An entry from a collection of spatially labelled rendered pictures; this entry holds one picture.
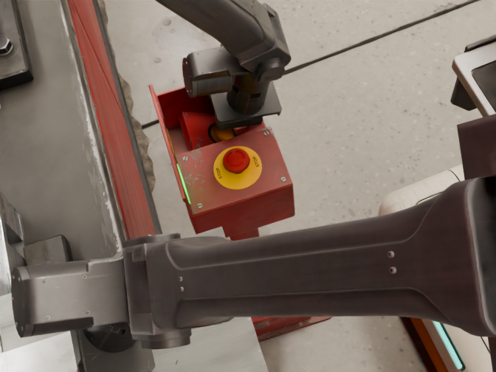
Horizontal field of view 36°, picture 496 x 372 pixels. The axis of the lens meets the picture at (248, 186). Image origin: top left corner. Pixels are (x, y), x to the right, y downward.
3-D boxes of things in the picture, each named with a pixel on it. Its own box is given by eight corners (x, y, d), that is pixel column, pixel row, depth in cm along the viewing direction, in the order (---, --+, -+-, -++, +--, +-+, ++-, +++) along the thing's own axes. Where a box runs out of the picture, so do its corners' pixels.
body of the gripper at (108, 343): (84, 387, 71) (102, 360, 65) (64, 286, 75) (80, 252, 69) (151, 376, 74) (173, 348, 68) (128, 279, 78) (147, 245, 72)
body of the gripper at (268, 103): (206, 91, 119) (211, 64, 112) (269, 82, 121) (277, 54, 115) (216, 128, 116) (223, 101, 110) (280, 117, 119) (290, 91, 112)
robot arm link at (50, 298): (199, 343, 59) (187, 232, 60) (48, 368, 54) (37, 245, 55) (147, 338, 70) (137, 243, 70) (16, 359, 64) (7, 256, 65)
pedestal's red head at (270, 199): (296, 216, 123) (292, 164, 107) (200, 246, 123) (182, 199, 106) (258, 115, 132) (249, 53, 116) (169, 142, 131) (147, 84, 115)
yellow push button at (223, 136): (231, 149, 125) (238, 141, 124) (211, 148, 123) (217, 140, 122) (224, 130, 127) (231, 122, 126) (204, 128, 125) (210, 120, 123)
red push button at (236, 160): (255, 176, 114) (252, 165, 111) (229, 184, 114) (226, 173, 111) (246, 154, 116) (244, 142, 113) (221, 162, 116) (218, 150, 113)
